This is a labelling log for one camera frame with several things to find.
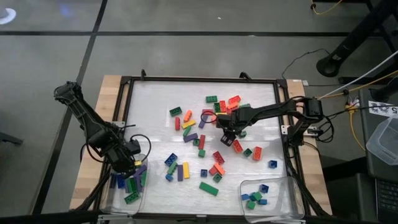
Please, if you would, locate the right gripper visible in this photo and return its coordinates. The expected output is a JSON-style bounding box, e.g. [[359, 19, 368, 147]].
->
[[216, 107, 254, 147]]

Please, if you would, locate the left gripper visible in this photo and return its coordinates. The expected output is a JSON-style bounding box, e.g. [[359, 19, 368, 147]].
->
[[93, 130, 139, 175]]

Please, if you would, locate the clear plastic bin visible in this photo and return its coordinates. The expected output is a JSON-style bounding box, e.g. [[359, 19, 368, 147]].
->
[[238, 175, 305, 223], [99, 155, 149, 215]]

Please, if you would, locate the white plastic table sheet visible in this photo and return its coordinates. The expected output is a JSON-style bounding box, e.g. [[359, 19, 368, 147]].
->
[[126, 80, 287, 216]]

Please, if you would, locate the black crossbar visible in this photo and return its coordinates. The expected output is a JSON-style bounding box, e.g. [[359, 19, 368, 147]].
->
[[0, 210, 105, 224]]

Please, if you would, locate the black chair base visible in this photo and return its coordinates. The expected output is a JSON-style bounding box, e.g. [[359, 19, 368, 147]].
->
[[0, 131, 24, 146]]

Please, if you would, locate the power strip with plugs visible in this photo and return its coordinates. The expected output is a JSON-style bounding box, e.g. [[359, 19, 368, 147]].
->
[[343, 95, 362, 115]]

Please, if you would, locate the dark grey cart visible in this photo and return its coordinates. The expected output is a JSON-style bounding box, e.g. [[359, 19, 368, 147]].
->
[[358, 88, 398, 224]]

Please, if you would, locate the white paper label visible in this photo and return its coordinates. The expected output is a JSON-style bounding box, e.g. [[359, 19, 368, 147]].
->
[[368, 100, 398, 119]]

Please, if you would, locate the clear plastic storage tub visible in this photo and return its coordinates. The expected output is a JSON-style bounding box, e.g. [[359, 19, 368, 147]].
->
[[366, 116, 398, 166]]

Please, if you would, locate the black stand foot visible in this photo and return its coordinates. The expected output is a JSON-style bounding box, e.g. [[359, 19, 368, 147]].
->
[[369, 83, 398, 103]]

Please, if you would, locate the black floor stand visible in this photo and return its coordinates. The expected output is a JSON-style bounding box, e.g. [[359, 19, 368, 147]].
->
[[316, 0, 398, 78]]

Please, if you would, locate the black keyboard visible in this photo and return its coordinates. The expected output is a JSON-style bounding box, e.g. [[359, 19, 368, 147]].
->
[[374, 177, 398, 224]]

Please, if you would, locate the white floor disc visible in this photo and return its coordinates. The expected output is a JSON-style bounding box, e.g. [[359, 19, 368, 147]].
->
[[0, 7, 17, 26]]

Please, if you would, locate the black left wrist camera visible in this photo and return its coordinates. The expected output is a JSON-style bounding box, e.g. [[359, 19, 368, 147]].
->
[[127, 139, 142, 155]]

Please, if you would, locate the black cable bundle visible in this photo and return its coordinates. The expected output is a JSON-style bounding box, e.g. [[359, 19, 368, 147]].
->
[[285, 146, 333, 217], [72, 161, 112, 213]]

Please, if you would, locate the black metal table frame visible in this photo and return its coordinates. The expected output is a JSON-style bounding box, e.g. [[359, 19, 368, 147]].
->
[[93, 68, 312, 218]]

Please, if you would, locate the black floor cable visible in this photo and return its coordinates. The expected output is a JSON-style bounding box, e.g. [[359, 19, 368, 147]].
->
[[281, 47, 331, 80]]

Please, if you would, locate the yellow floor cable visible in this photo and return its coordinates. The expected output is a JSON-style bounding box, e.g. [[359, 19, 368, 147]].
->
[[306, 70, 398, 100], [348, 107, 367, 152], [310, 0, 343, 16]]

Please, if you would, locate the white floor cable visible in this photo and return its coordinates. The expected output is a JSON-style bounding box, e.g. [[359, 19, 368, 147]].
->
[[307, 51, 398, 105]]

